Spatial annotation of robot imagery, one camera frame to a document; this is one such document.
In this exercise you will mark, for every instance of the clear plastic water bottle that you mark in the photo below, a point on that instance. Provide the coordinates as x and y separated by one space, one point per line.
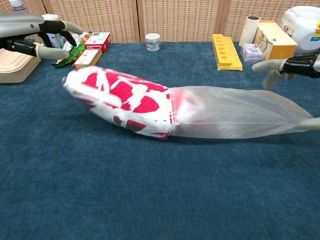
17 3

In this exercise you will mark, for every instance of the beige lidded lunch box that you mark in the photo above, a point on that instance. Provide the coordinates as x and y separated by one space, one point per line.
15 70

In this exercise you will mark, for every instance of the yellow holder with holes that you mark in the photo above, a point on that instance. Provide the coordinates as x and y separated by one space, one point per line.
226 53

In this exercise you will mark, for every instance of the green snack bag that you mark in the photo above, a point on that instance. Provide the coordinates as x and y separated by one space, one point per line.
76 53

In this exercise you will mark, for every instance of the white rice cooker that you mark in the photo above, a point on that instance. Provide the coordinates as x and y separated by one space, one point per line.
303 27

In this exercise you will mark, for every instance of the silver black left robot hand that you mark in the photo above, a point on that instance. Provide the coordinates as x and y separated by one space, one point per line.
17 25

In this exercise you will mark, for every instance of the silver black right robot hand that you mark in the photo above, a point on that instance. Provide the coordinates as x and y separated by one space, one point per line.
300 65

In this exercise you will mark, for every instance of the clear box with purple soap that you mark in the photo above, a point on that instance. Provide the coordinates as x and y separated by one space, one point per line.
252 52

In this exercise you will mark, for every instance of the flat red brown box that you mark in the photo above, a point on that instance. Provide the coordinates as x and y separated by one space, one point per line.
87 58

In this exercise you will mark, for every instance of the white green cylindrical can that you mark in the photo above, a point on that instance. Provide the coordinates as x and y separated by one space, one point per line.
59 42

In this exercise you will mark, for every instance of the red white clothes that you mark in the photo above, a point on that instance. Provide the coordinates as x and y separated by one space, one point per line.
112 91

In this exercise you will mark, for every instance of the orange white tissue box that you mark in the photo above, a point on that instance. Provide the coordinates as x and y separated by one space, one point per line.
277 42

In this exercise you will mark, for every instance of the red white carton box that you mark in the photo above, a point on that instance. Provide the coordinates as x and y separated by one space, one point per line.
98 40

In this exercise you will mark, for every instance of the red white snack bag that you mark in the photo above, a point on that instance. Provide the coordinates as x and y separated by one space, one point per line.
237 112

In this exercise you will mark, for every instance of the small white jar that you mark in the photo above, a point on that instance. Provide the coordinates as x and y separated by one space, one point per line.
152 42

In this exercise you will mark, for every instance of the white paper roll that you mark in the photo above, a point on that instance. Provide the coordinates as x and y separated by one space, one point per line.
248 31

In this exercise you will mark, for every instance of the wicker folding screen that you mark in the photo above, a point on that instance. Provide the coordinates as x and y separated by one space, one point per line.
175 20

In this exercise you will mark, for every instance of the teal table carpet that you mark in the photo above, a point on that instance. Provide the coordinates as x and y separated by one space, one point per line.
75 187

